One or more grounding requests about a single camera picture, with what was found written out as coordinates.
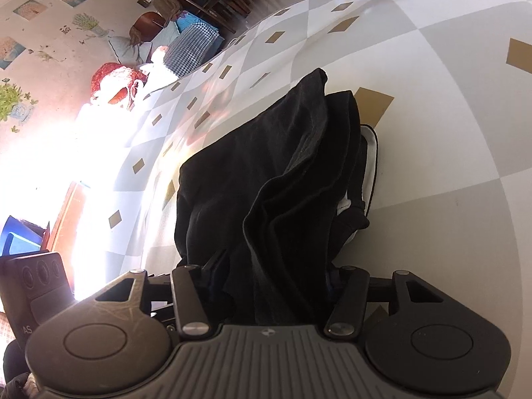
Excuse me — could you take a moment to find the red wooden cabinet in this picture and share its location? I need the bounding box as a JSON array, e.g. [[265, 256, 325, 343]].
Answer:
[[42, 181, 88, 254]]

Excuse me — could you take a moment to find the blue crate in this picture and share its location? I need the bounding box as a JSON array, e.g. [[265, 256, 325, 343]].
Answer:
[[0, 216, 45, 257]]

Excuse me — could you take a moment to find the brown garment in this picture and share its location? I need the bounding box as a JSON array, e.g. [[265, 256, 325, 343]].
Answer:
[[156, 0, 184, 22]]

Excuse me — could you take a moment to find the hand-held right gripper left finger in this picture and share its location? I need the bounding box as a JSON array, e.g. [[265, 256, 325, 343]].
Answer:
[[95, 251, 227, 337]]

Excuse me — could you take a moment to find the lavender wall sticker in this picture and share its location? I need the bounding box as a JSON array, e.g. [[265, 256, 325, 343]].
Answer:
[[72, 12, 113, 38]]

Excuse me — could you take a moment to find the red patterned cloth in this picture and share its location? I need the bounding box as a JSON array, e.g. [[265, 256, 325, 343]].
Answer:
[[90, 62, 149, 111]]

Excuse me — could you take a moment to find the black t-shirt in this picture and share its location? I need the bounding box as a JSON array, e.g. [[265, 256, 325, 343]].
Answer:
[[175, 67, 380, 327]]

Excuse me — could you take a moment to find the blue cloth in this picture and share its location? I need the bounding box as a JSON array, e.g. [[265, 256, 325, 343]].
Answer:
[[175, 12, 204, 30]]

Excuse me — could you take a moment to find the grey pillow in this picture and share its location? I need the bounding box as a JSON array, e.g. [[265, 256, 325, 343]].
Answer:
[[109, 23, 179, 66]]

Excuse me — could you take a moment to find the houndstooth blanket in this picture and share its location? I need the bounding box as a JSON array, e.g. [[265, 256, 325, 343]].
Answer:
[[163, 23, 219, 78]]

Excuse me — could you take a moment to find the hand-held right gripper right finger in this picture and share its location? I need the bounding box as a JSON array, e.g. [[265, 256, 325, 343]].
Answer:
[[324, 265, 443, 337]]

